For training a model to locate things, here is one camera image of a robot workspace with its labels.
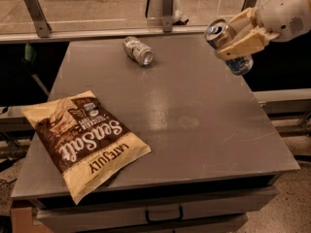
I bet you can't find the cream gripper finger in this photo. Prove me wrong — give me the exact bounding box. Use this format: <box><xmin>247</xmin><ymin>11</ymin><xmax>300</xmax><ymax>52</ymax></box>
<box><xmin>215</xmin><ymin>32</ymin><xmax>267</xmax><ymax>60</ymax></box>
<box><xmin>228</xmin><ymin>8</ymin><xmax>258</xmax><ymax>33</ymax></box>

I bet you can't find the crushed blue silver redbull can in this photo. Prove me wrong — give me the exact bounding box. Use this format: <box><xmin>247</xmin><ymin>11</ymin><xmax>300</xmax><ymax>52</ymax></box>
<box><xmin>204</xmin><ymin>18</ymin><xmax>254</xmax><ymax>76</ymax></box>

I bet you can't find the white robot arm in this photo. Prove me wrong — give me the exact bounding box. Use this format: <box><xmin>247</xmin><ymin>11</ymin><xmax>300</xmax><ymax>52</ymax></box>
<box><xmin>216</xmin><ymin>0</ymin><xmax>311</xmax><ymax>60</ymax></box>

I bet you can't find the green silver soda can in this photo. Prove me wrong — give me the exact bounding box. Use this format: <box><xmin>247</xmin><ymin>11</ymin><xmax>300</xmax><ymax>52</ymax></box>
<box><xmin>122</xmin><ymin>36</ymin><xmax>154</xmax><ymax>66</ymax></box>

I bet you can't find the Late July chips bag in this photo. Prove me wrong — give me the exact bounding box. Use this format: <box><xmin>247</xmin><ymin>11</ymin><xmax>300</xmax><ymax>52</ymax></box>
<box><xmin>22</xmin><ymin>91</ymin><xmax>151</xmax><ymax>204</ymax></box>

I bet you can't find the middle metal bracket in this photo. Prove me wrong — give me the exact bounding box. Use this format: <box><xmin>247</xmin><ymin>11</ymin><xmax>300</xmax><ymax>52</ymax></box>
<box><xmin>162</xmin><ymin>0</ymin><xmax>173</xmax><ymax>32</ymax></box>

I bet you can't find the metal rail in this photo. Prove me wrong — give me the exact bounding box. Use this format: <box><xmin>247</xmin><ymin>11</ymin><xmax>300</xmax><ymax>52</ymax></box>
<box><xmin>0</xmin><ymin>25</ymin><xmax>206</xmax><ymax>44</ymax></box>

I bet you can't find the grey drawer with black handle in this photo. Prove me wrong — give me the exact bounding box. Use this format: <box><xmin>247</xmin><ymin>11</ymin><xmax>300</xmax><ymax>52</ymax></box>
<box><xmin>37</xmin><ymin>186</ymin><xmax>277</xmax><ymax>233</ymax></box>

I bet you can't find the left metal bracket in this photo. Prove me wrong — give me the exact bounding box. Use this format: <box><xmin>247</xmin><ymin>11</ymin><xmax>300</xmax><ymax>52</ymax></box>
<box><xmin>23</xmin><ymin>0</ymin><xmax>52</xmax><ymax>38</ymax></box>

